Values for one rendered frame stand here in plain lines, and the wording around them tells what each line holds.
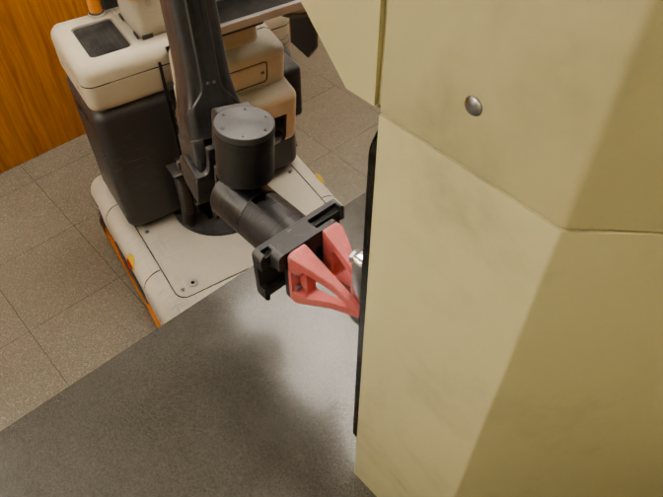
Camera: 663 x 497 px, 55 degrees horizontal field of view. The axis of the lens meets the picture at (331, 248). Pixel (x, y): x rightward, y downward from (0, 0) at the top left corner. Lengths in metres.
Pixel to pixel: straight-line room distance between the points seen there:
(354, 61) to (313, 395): 0.50
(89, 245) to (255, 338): 1.53
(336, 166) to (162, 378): 1.72
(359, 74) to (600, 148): 0.13
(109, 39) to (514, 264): 1.41
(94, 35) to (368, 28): 1.38
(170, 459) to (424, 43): 0.56
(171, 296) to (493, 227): 1.44
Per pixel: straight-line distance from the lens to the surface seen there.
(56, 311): 2.15
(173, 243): 1.83
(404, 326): 0.43
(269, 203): 0.62
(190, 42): 0.67
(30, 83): 2.56
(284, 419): 0.75
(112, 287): 2.14
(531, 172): 0.28
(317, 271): 0.57
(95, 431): 0.79
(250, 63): 1.36
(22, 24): 2.47
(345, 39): 0.33
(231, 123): 0.61
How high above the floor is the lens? 1.61
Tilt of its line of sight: 49 degrees down
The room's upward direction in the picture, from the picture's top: straight up
